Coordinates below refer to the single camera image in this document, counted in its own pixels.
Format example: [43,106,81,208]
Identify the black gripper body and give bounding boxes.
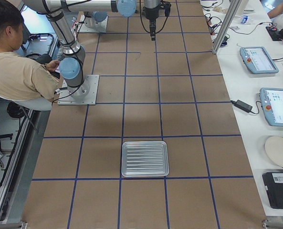
[149,19,156,36]

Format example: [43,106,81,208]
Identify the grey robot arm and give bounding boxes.
[23,0,136,57]
[139,0,171,41]

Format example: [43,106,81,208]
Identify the silver ribbed metal tray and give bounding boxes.
[122,141,169,177]

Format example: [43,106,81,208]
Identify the far blue teach pendant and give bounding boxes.
[240,46,279,74]

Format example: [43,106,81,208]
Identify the blue teach pendant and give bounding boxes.
[240,46,279,74]
[259,88,283,127]

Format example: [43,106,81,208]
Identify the black power adapter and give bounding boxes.
[231,100,252,113]

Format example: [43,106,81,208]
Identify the white chair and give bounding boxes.
[0,94,53,134]

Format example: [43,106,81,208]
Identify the near blue teach pendant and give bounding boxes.
[259,88,283,127]

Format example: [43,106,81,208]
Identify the seated person in beige shirt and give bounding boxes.
[0,0,60,101]

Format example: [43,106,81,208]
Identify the beige round plate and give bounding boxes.
[264,136,283,168]

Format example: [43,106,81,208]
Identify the black box with label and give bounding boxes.
[262,172,283,209]

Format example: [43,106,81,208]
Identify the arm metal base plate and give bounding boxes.
[77,15,108,33]
[57,75,99,105]

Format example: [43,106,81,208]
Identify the aluminium frame post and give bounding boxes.
[212,0,241,54]

